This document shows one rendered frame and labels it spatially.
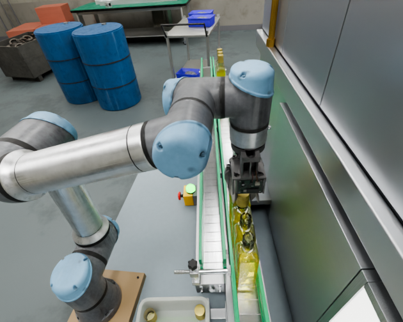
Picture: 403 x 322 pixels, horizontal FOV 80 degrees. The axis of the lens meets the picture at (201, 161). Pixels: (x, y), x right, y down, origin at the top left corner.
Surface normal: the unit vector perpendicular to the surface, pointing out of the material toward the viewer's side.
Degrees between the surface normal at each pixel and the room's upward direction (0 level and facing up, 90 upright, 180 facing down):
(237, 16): 90
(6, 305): 0
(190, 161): 89
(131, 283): 5
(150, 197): 0
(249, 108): 90
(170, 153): 88
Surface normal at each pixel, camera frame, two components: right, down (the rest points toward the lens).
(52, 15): 0.00, 0.67
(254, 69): -0.07, -0.74
